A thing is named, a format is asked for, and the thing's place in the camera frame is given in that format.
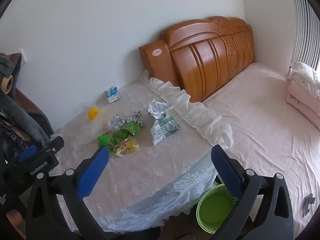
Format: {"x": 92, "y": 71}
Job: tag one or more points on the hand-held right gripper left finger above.
{"x": 93, "y": 172}

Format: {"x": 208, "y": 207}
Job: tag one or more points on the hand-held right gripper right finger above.
{"x": 226, "y": 171}

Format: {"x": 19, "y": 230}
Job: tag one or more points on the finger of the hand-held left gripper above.
{"x": 28, "y": 153}
{"x": 55, "y": 143}

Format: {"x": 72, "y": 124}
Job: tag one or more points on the green plastic waste basket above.
{"x": 215, "y": 210}

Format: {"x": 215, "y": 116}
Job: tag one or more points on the blue white milk carton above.
{"x": 112, "y": 94}

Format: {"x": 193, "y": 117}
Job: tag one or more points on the white cloth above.
{"x": 158, "y": 107}

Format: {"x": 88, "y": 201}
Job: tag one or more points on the person's left hand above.
{"x": 15, "y": 221}

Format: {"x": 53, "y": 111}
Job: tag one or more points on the small green snack packet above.
{"x": 105, "y": 141}

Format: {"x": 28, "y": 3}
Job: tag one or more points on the clear plastic bag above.
{"x": 87, "y": 132}

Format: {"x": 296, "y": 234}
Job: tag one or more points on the pile of dark clothes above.
{"x": 22, "y": 115}

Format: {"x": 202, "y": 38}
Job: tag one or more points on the yellow snack packet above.
{"x": 127, "y": 147}

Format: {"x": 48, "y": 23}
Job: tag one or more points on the yellow round object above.
{"x": 93, "y": 113}

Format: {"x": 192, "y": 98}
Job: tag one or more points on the brown upholstered chair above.
{"x": 27, "y": 100}

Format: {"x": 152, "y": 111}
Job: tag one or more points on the large green snack packet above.
{"x": 126, "y": 130}

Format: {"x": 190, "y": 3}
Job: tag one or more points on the crumpled silver foil wrapper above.
{"x": 116, "y": 123}
{"x": 136, "y": 118}

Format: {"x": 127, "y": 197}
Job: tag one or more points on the bed with pink sheet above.
{"x": 262, "y": 130}

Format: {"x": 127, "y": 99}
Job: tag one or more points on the white lace tablecloth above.
{"x": 155, "y": 170}

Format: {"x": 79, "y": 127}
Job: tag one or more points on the green white paper packet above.
{"x": 163, "y": 128}

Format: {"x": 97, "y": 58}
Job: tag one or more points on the grey metal clip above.
{"x": 308, "y": 203}

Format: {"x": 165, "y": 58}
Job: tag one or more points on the carved wooden headboard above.
{"x": 207, "y": 62}

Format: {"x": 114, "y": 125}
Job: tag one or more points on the white folded blanket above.
{"x": 303, "y": 73}

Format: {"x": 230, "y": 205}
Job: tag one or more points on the white ribbed panel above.
{"x": 306, "y": 25}

